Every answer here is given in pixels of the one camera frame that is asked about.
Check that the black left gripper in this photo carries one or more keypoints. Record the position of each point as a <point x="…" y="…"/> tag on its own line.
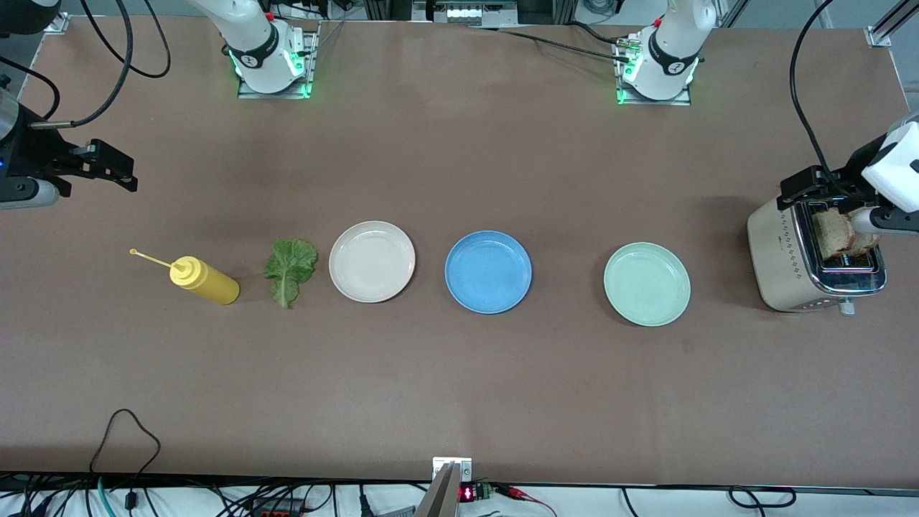
<point x="854" y="166"/>

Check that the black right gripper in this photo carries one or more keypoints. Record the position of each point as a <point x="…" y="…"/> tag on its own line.
<point x="32" y="152"/>

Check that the brown bread slice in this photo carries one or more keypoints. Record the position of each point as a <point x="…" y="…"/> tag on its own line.
<point x="833" y="237"/>
<point x="867" y="243"/>

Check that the yellow mustard squeeze bottle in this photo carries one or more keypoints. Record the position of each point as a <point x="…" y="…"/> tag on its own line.
<point x="208" y="283"/>

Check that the green lettuce leaf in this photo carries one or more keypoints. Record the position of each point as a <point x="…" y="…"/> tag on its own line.
<point x="291" y="266"/>

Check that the pale green round plate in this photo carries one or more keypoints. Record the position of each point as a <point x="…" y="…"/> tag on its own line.
<point x="646" y="284"/>

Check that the beige round plate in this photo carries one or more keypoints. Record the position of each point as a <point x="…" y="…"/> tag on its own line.
<point x="372" y="262"/>

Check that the blue round plate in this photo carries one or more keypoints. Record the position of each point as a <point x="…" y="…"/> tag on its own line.
<point x="488" y="273"/>

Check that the beige chrome toaster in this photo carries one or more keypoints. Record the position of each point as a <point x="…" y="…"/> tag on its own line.
<point x="779" y="258"/>

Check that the orange power strip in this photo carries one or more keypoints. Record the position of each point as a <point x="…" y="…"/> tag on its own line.
<point x="276" y="511"/>

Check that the lit control box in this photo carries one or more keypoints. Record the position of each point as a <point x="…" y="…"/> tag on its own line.
<point x="467" y="13"/>

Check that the red LED display module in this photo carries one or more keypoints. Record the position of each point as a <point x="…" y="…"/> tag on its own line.
<point x="468" y="493"/>

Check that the metal table corner bracket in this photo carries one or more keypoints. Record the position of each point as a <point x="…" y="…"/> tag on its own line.
<point x="57" y="24"/>
<point x="877" y="37"/>

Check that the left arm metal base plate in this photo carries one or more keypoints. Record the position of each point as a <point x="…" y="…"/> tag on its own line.
<point x="646" y="102"/>

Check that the aluminium frame strut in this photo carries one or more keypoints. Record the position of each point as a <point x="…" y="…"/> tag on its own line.
<point x="897" y="14"/>

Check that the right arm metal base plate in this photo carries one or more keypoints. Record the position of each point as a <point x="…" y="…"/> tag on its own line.
<point x="313" y="72"/>

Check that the small metal camera bracket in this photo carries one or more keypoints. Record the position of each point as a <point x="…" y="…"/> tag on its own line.
<point x="439" y="463"/>

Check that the grey aluminium camera pole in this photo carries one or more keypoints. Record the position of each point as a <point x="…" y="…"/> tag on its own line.
<point x="438" y="499"/>

